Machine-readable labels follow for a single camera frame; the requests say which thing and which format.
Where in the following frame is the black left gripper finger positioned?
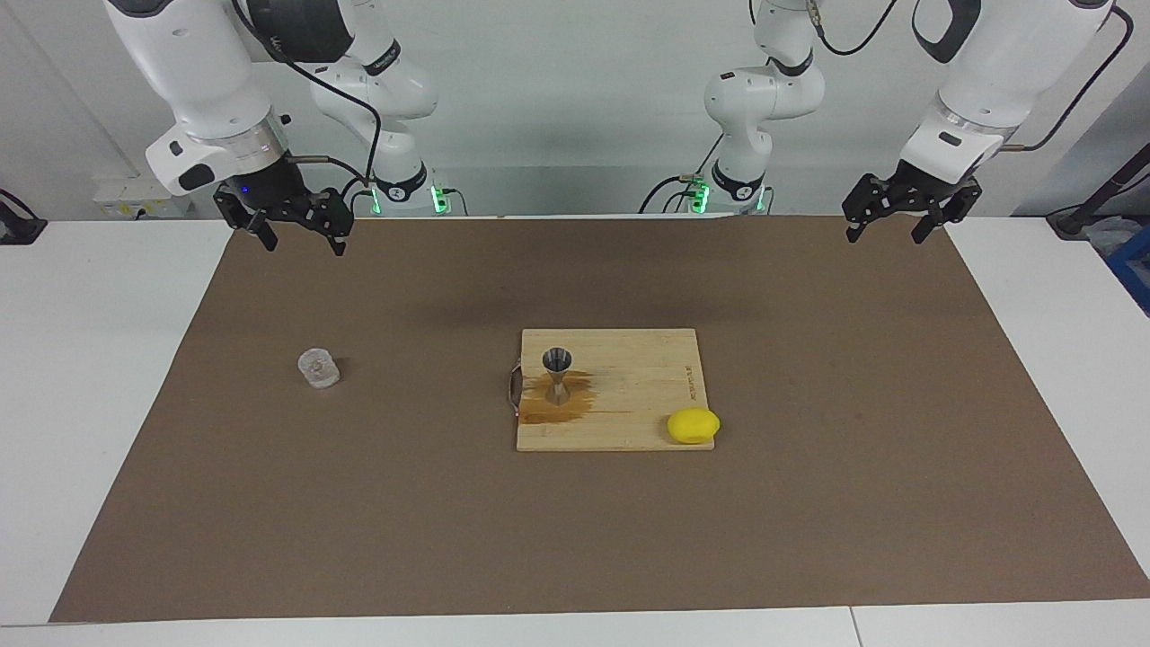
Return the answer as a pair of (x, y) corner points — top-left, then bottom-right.
(840, 175), (890, 244)
(910, 184), (980, 245)

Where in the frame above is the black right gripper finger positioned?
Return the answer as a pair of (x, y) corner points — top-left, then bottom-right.
(304, 187), (356, 257)
(214, 187), (279, 253)

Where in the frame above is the small clear glass cup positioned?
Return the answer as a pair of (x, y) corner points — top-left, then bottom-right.
(297, 349), (341, 389)

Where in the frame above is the metal jigger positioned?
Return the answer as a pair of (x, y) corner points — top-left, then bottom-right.
(542, 347), (574, 407)

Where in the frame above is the black stand leg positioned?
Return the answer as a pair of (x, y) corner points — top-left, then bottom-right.
(1047, 162), (1150, 240)

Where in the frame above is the blue box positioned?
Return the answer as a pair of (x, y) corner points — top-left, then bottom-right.
(1105, 225), (1150, 317)

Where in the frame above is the yellow lemon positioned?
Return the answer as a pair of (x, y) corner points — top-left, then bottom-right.
(666, 407), (721, 446)

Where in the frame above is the wooden cutting board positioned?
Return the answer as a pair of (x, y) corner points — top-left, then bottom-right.
(506, 328), (717, 453)

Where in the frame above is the brown table mat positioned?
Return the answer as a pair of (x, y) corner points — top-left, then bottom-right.
(49, 216), (1150, 624)

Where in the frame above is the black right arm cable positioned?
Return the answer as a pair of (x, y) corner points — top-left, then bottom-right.
(232, 0), (387, 212)

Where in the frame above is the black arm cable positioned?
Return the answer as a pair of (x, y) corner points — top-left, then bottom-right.
(804, 0), (1133, 154)
(232, 0), (387, 212)

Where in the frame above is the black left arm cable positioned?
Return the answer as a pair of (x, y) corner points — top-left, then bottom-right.
(804, 0), (1133, 154)

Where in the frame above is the white wall power strip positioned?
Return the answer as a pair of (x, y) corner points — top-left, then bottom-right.
(93, 175), (194, 219)

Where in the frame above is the black left base cable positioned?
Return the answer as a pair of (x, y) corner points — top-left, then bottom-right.
(640, 175), (720, 215)

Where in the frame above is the black clamp mount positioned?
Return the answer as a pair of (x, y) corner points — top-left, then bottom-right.
(0, 189), (48, 245)

